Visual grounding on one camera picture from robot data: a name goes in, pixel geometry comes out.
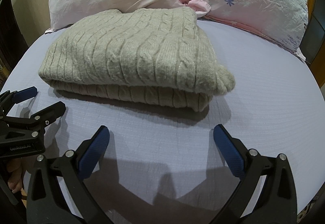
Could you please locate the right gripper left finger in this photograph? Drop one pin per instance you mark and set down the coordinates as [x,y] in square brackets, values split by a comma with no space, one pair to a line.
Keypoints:
[57,193]

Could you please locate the person's left hand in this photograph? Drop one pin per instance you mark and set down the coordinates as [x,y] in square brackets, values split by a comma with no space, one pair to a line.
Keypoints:
[14,169]

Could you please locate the beige cable-knit sweater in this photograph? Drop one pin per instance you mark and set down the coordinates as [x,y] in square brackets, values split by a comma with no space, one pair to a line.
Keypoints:
[153,56]

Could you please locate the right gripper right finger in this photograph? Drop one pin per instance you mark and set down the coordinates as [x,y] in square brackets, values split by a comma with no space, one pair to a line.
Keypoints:
[266,191]

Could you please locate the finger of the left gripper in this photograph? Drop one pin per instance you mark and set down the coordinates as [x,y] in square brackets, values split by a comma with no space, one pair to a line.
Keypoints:
[9,99]
[35,125]

